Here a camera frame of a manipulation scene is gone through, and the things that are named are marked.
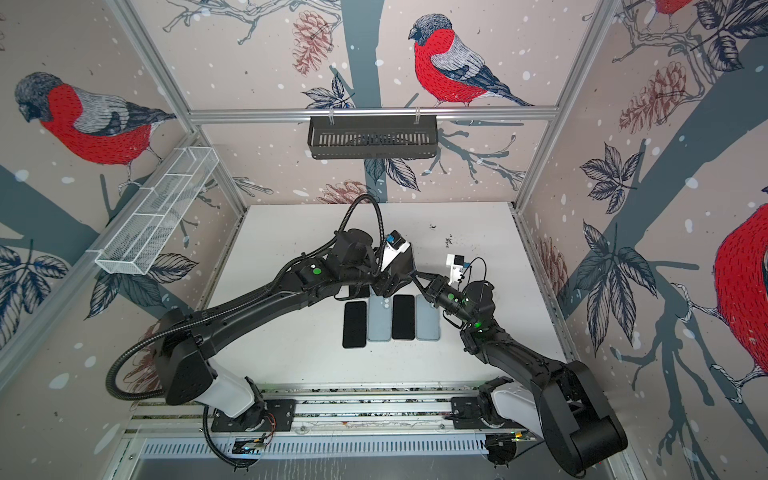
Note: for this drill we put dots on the aluminium mounting rail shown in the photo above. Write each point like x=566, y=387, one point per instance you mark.
x=383, y=410

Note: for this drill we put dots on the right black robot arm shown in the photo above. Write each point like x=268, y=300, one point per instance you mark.
x=579, y=426

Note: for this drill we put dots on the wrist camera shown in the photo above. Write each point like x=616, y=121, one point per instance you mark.
x=458, y=268
x=394, y=246

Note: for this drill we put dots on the light-blue case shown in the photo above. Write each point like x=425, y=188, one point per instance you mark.
x=379, y=320
x=427, y=320

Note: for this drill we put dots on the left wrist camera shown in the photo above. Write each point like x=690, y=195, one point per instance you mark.
x=394, y=246

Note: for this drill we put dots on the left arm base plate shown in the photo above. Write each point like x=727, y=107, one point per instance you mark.
x=272, y=415

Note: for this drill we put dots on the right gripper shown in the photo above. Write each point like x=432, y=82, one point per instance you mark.
x=439, y=290

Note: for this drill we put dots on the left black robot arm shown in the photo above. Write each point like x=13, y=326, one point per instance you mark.
x=184, y=359

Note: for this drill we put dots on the white wire mesh basket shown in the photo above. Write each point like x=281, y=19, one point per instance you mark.
x=142, y=237

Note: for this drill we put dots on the black phone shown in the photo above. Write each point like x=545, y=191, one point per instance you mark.
x=358, y=292
x=403, y=317

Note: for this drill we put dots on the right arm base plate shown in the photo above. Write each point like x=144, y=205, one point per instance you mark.
x=467, y=414

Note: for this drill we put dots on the black hanging basket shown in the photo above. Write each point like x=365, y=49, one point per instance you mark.
x=373, y=137

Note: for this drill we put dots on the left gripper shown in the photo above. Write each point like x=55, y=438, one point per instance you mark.
x=390, y=283

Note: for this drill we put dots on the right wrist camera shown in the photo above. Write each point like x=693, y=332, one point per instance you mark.
x=458, y=268

